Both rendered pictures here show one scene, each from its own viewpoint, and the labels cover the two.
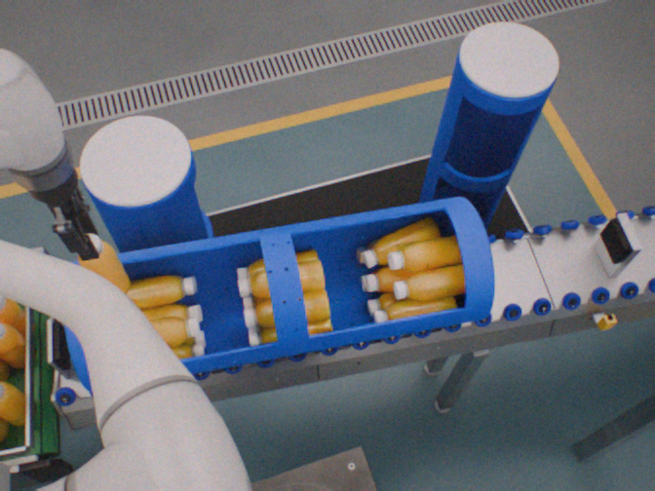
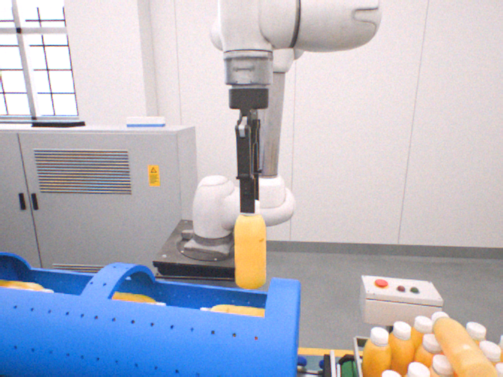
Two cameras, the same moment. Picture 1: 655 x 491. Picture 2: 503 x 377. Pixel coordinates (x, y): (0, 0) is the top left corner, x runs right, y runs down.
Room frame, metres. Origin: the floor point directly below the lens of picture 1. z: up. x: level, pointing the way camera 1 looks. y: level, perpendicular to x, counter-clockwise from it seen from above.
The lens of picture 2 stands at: (1.13, 0.68, 1.62)
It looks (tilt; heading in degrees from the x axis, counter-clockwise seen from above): 15 degrees down; 204
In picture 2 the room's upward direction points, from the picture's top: straight up
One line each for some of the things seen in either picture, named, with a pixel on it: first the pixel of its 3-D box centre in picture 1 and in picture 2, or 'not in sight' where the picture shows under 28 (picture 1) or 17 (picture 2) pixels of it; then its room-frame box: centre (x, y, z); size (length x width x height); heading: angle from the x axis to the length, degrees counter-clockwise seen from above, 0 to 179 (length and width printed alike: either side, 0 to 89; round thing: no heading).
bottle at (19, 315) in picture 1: (9, 317); not in sight; (0.58, 0.73, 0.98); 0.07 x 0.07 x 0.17
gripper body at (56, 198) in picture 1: (56, 186); (248, 113); (0.56, 0.41, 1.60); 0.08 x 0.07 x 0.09; 13
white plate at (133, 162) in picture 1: (135, 160); not in sight; (1.00, 0.49, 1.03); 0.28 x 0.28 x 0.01
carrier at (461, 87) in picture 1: (475, 151); not in sight; (1.40, -0.50, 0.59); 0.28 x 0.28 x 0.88
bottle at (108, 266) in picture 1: (102, 267); (250, 247); (0.55, 0.41, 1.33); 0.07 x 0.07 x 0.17
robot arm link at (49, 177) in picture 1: (39, 157); (248, 72); (0.56, 0.41, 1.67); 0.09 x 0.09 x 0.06
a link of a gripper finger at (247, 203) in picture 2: (84, 225); (247, 195); (0.58, 0.42, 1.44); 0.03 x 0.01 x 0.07; 103
